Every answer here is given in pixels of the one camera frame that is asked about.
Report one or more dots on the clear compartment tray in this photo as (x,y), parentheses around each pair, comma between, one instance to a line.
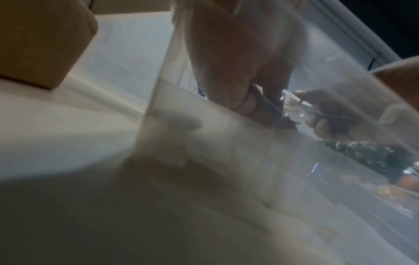
(262,194)

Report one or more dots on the person's left hand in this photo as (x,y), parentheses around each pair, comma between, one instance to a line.
(235,51)

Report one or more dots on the green leafy plant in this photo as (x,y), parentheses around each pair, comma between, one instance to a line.
(366,155)

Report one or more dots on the sachets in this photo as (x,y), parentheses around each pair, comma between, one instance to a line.
(296,107)

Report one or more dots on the brown cardboard box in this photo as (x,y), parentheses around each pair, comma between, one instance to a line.
(39,38)

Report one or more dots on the grey window frame post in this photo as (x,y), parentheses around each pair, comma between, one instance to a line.
(373,62)

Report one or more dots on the orange leather bench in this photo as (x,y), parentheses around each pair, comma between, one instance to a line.
(409,182)

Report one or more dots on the person's right hand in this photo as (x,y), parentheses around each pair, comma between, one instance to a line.
(376,116)

